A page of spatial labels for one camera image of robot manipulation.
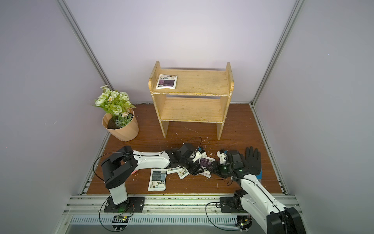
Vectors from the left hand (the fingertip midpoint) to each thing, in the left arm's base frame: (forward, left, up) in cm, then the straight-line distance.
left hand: (203, 169), depth 82 cm
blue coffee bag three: (-6, +26, -3) cm, 27 cm away
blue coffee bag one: (0, +18, -1) cm, 18 cm away
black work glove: (+6, -31, -3) cm, 32 cm away
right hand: (+2, -4, +2) cm, 5 cm away
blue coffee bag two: (-2, +11, -3) cm, 11 cm away
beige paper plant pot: (+18, +47, +9) cm, 51 cm away
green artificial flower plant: (+29, +51, +23) cm, 63 cm away
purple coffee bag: (+5, -1, -1) cm, 5 cm away
